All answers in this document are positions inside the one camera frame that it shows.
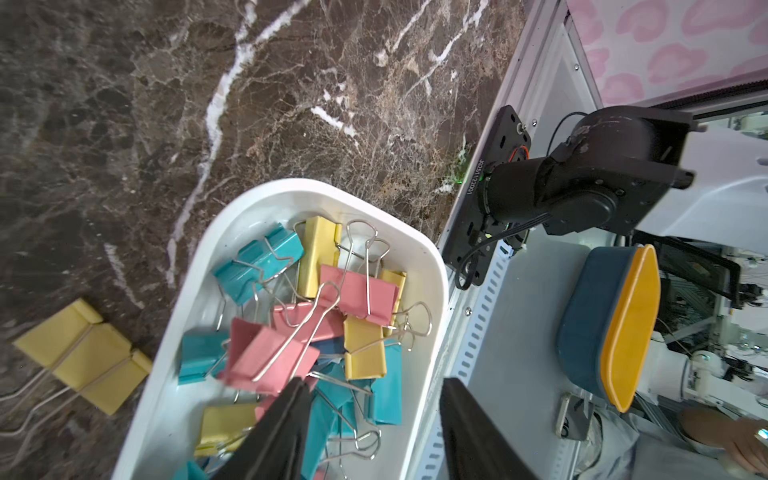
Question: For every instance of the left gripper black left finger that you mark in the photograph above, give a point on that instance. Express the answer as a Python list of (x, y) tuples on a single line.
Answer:
[(275, 448)]

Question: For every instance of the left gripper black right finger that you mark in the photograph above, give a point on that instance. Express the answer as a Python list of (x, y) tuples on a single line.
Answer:
[(474, 447)]

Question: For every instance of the pink binder clip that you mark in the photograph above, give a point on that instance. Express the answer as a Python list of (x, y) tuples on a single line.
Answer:
[(252, 364)]

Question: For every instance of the yellow binder clip cluster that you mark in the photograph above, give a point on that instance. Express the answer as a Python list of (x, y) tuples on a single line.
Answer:
[(320, 238)]

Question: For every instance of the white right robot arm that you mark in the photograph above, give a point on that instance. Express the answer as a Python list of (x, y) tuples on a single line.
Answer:
[(628, 168)]

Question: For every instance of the white storage tray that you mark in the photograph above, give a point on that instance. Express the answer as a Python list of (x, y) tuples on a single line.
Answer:
[(187, 414)]

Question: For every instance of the teal binder clip near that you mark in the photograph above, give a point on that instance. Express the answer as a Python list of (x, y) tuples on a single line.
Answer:
[(257, 263)]

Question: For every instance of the small yellow binder clip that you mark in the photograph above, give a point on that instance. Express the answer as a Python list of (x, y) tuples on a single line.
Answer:
[(90, 358)]

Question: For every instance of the person hand outside cell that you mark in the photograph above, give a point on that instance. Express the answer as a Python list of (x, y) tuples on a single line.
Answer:
[(737, 437)]

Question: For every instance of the blue yellow lidded container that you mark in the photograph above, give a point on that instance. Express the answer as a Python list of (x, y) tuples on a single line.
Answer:
[(605, 330)]

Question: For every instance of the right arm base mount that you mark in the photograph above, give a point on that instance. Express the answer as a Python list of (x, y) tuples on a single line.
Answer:
[(507, 142)]

